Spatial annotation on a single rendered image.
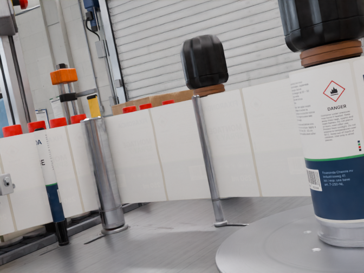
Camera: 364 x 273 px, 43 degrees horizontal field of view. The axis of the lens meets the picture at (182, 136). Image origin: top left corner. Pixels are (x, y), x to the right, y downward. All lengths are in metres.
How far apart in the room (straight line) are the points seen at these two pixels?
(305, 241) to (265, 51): 4.82
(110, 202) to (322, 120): 0.41
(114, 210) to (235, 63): 4.72
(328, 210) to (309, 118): 0.09
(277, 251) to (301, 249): 0.03
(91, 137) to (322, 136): 0.40
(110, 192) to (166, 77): 5.06
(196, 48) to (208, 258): 0.41
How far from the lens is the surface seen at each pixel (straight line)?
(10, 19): 0.96
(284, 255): 0.47
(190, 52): 0.83
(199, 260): 0.54
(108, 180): 0.74
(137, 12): 6.01
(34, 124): 0.90
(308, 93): 0.45
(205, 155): 0.64
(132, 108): 1.07
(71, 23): 6.81
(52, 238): 0.86
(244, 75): 5.35
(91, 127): 0.73
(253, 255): 0.49
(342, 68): 0.44
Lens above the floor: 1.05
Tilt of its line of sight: 3 degrees down
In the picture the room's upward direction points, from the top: 11 degrees counter-clockwise
